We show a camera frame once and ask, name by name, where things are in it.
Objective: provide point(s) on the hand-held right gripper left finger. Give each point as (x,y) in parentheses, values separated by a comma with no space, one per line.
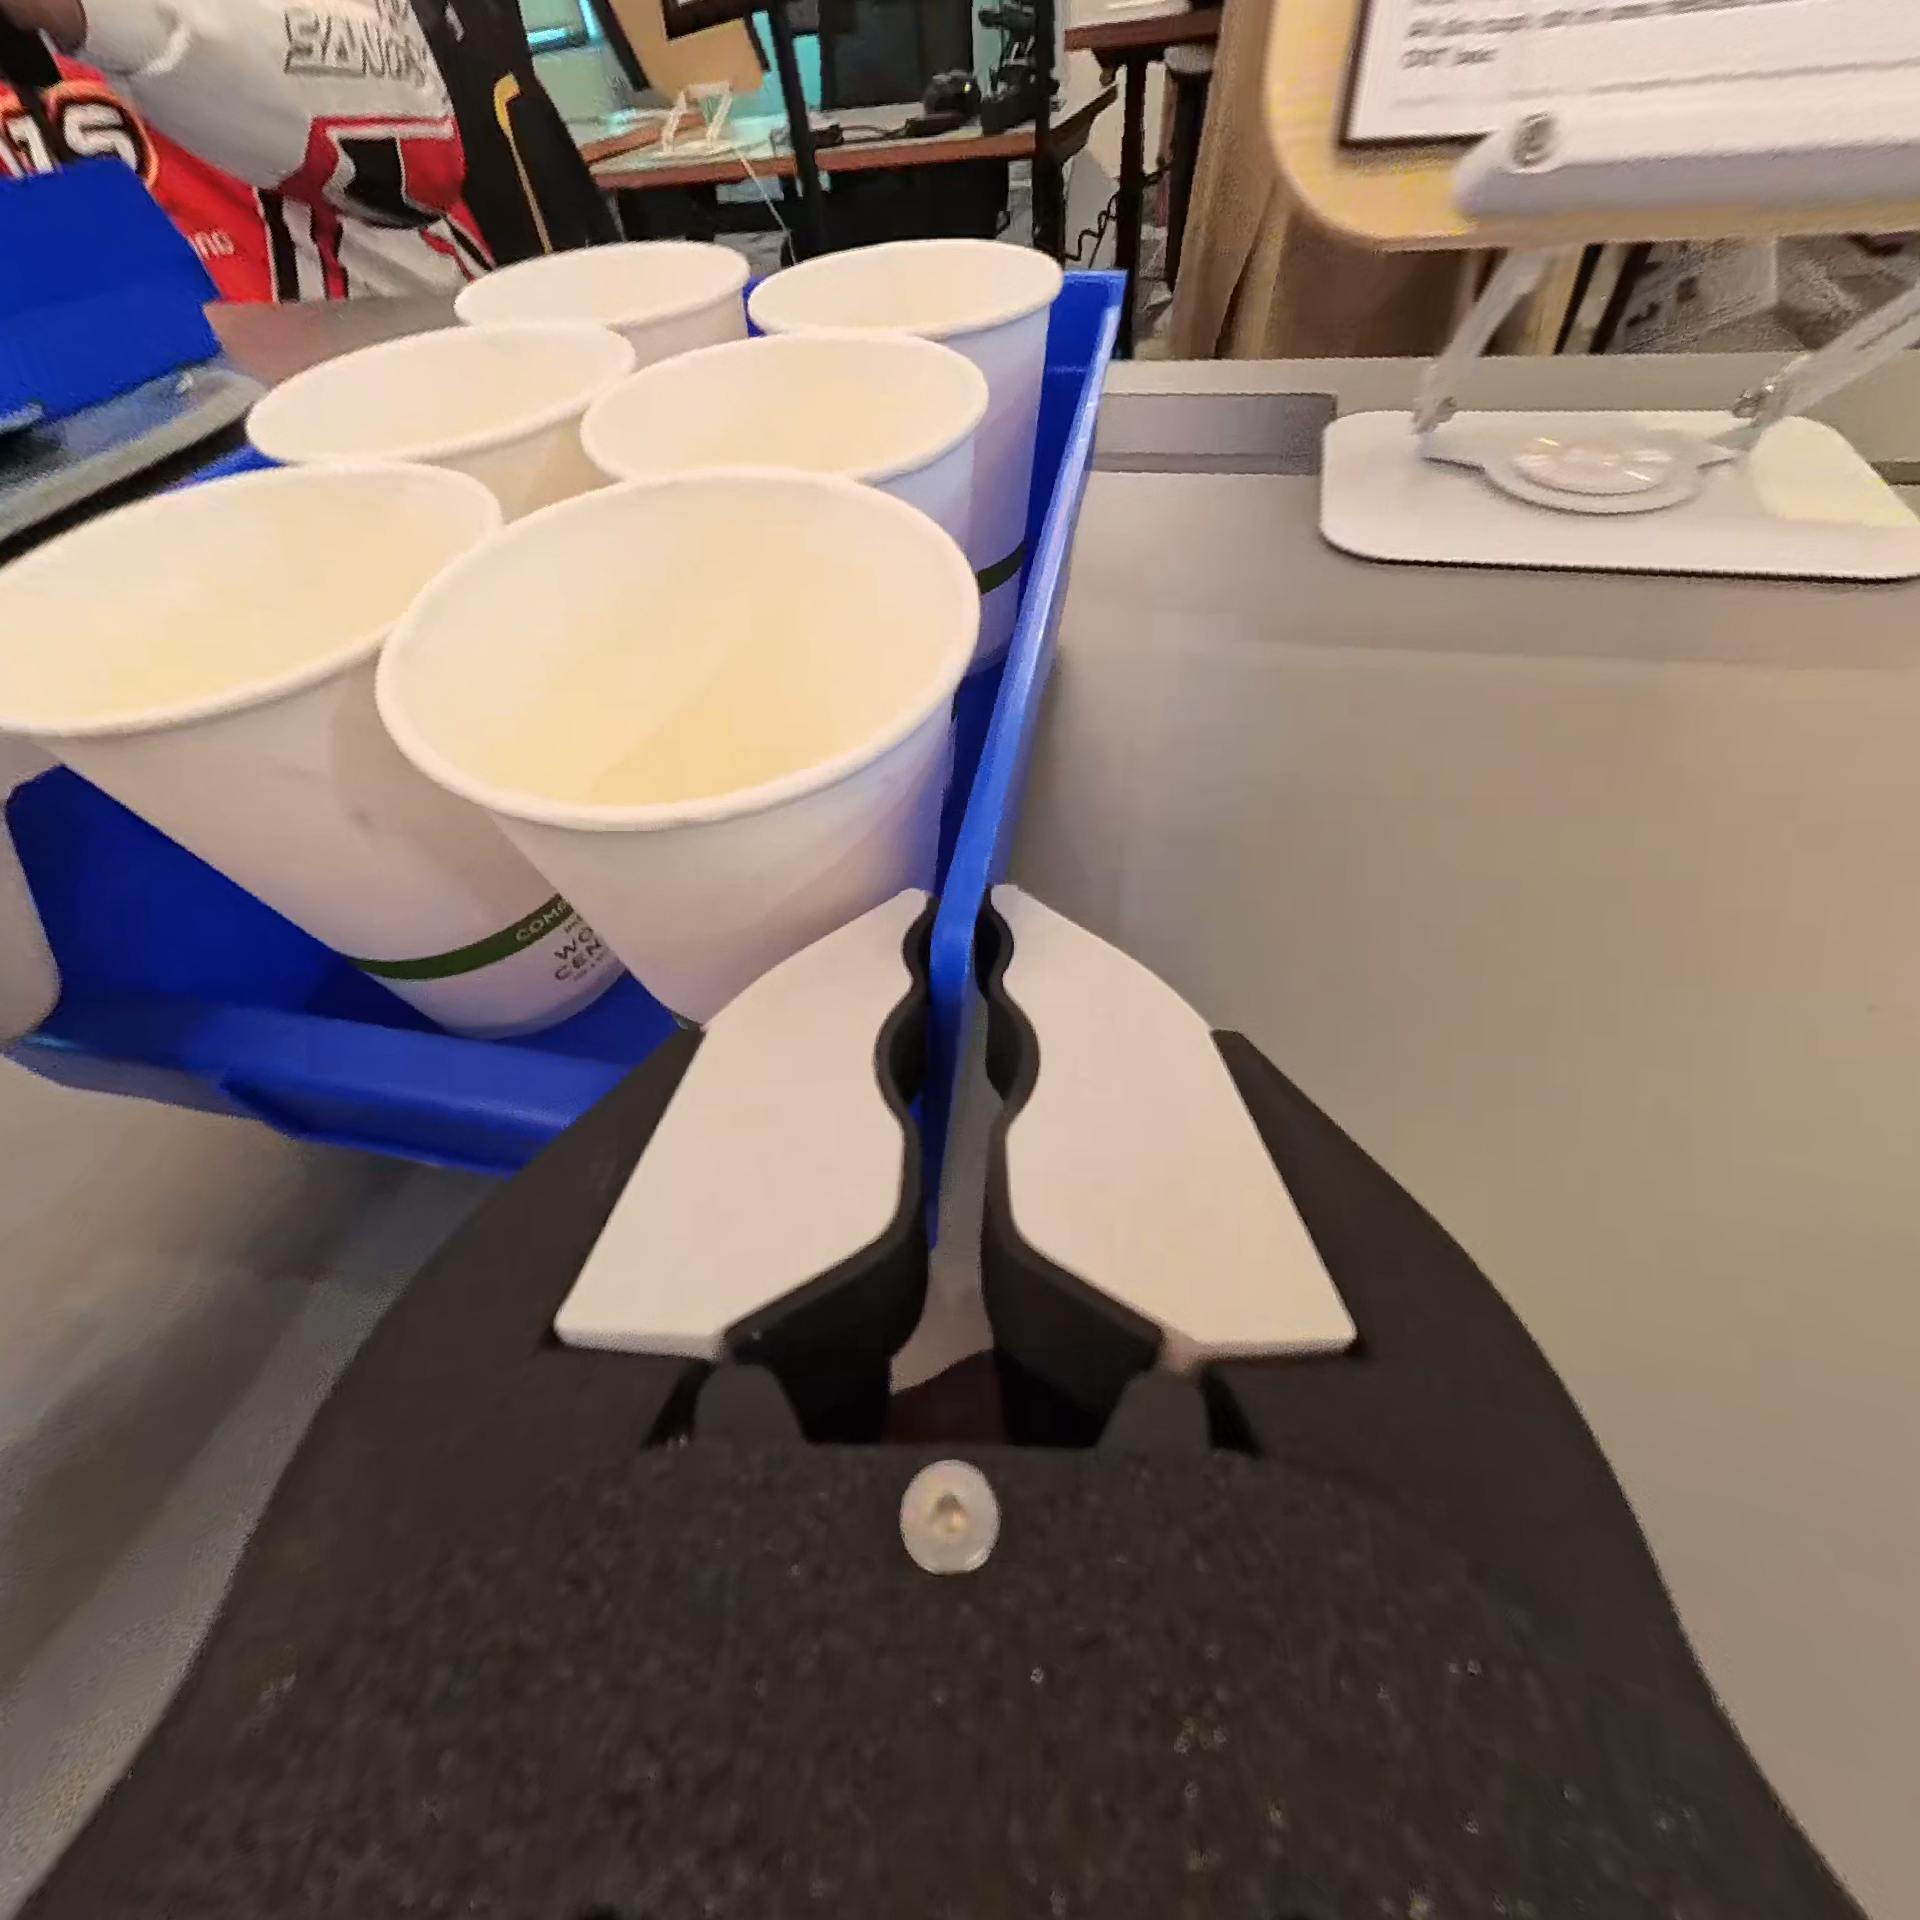
(753,1172)

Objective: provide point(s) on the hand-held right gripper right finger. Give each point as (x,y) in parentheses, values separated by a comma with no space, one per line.
(1172,1172)

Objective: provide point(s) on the blue plastic bin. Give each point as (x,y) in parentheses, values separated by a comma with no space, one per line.
(88,285)
(155,961)

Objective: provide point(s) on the group of white paper cups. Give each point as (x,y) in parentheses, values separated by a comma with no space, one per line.
(175,647)

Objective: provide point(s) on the person's right hand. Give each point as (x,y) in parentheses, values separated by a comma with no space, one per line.
(947,1406)

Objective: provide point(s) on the grey pouch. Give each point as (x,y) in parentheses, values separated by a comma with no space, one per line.
(121,443)

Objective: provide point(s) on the wood-edged table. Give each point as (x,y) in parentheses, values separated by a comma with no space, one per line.
(346,315)

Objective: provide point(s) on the tan cloth cover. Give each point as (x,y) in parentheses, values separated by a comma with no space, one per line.
(1245,228)

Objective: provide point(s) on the wood-top desk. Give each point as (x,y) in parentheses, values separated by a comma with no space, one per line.
(901,153)

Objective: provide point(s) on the printed instruction sheet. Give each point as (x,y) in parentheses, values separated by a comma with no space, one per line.
(1645,58)

